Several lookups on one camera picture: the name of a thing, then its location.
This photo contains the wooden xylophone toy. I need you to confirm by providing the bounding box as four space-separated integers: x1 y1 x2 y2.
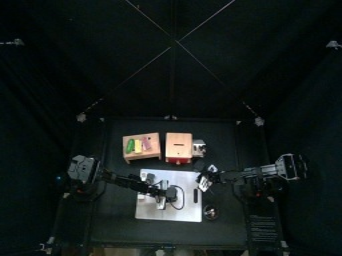
121 131 162 165

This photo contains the small silver toy toaster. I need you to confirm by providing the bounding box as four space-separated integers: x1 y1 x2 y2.
190 138 208 159

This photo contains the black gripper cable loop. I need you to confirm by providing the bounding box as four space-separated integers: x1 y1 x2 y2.
169 184 186 211

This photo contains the white cutting board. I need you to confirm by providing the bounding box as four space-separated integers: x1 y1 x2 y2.
133 168 204 224

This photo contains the black strip with white print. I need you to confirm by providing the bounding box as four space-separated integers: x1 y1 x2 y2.
244 199 284 252

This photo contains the dark round sushi piece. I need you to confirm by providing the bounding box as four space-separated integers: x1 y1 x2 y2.
201 203 220 221

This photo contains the wooden box with slot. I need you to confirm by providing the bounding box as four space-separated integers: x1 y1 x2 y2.
164 131 194 165

